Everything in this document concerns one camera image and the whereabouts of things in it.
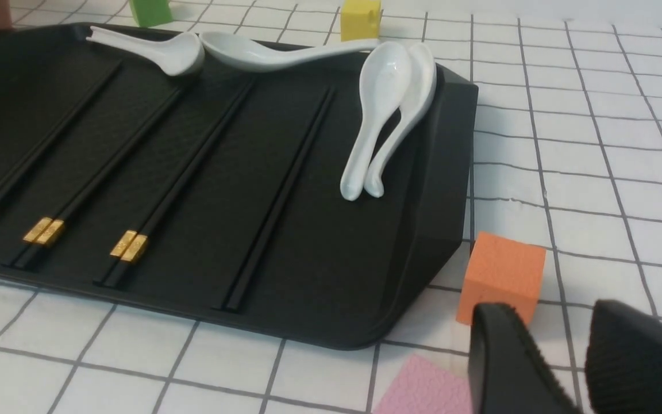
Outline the white ceramic spoon far left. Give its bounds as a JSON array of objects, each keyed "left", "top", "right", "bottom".
[{"left": 86, "top": 26, "right": 205, "bottom": 76}]

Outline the white ceramic spoon middle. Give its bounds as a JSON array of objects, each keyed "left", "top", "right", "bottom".
[{"left": 199, "top": 32, "right": 381, "bottom": 73}]

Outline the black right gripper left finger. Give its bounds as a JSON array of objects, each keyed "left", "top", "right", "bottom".
[{"left": 468, "top": 303, "right": 580, "bottom": 413}]

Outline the green cube block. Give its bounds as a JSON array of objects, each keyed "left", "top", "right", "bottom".
[{"left": 128, "top": 0, "right": 173, "bottom": 27}]

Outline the yellow cube block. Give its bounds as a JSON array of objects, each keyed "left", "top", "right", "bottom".
[{"left": 340, "top": 0, "right": 382, "bottom": 42}]

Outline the white ceramic spoon right front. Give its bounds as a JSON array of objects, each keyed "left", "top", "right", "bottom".
[{"left": 340, "top": 42, "right": 412, "bottom": 201}]

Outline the pink foam pad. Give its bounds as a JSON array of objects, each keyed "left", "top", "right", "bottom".
[{"left": 373, "top": 355, "right": 473, "bottom": 413}]

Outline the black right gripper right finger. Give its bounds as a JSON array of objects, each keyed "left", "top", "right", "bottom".
[{"left": 585, "top": 300, "right": 662, "bottom": 413}]

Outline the black serving tray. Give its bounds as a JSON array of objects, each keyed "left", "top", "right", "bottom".
[{"left": 0, "top": 24, "right": 478, "bottom": 350}]

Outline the white ceramic spoon right rear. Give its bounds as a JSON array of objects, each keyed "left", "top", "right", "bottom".
[{"left": 364, "top": 43, "right": 437, "bottom": 198}]

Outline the white ceramic spoon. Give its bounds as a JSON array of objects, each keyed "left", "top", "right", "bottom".
[
  {"left": 199, "top": 32, "right": 381, "bottom": 73},
  {"left": 340, "top": 42, "right": 412, "bottom": 201},
  {"left": 364, "top": 43, "right": 437, "bottom": 198},
  {"left": 86, "top": 26, "right": 205, "bottom": 76}
]

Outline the orange cube block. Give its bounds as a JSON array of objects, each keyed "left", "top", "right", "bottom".
[{"left": 456, "top": 232, "right": 546, "bottom": 325}]

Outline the plain black chopstick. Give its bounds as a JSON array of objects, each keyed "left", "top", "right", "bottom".
[
  {"left": 214, "top": 86, "right": 332, "bottom": 310},
  {"left": 223, "top": 87, "right": 337, "bottom": 314}
]

